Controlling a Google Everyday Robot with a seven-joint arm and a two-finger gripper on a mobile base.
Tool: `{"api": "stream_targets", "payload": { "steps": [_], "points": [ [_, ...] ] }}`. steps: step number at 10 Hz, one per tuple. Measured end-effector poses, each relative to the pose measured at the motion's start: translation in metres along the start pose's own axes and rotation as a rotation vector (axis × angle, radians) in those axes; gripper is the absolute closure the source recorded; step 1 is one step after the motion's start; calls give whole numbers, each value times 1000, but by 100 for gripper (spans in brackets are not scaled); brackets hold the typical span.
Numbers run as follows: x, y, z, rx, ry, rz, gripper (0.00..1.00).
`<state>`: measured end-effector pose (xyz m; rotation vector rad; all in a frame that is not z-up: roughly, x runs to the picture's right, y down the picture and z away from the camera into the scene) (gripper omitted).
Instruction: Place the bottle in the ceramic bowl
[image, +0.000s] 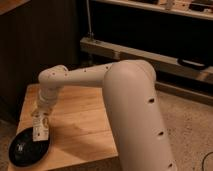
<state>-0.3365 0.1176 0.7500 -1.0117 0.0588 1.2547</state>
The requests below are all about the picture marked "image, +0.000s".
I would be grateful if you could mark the metal pole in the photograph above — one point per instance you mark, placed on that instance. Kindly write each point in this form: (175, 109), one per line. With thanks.
(90, 31)

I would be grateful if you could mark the grey metal beam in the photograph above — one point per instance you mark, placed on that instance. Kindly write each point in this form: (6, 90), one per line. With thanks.
(160, 62)

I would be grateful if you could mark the black handle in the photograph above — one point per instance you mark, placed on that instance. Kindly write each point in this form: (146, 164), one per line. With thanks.
(193, 65)

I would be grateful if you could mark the wooden table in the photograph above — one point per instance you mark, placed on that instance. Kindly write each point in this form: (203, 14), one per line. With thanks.
(79, 131)

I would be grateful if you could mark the small clear plastic bottle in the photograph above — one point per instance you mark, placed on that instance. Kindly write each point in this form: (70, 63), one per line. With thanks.
(39, 132)

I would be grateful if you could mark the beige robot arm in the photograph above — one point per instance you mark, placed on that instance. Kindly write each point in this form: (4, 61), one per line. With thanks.
(131, 104)

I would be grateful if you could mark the wooden shelf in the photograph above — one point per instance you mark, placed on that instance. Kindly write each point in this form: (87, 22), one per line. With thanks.
(157, 8)

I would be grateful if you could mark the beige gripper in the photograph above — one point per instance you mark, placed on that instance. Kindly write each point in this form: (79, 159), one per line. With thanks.
(44, 107)

